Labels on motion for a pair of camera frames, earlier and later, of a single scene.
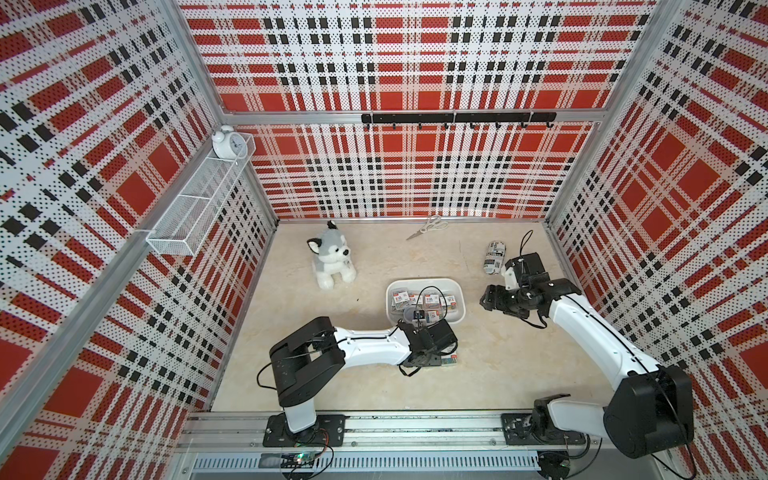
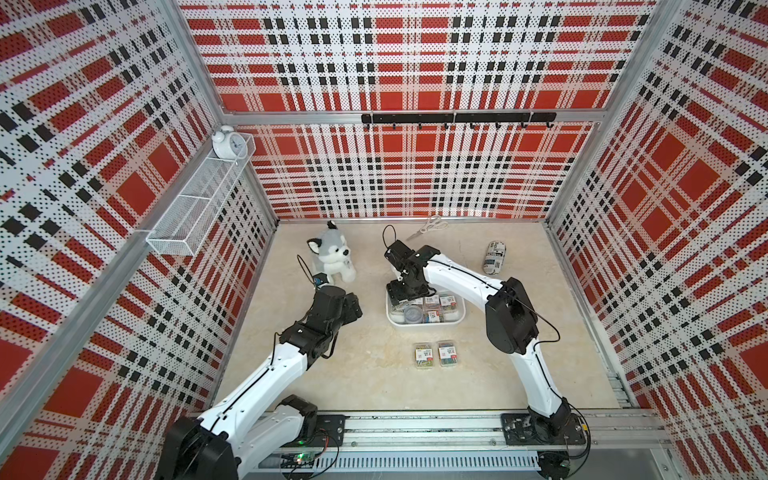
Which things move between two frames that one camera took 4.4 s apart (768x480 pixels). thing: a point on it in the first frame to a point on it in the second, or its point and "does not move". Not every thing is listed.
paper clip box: (449, 360) does not move
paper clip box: (432, 301) does not move
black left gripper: (435, 359) to (351, 308)
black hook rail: (471, 118) does not move
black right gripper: (495, 299) to (394, 293)
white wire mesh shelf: (186, 225) does not move
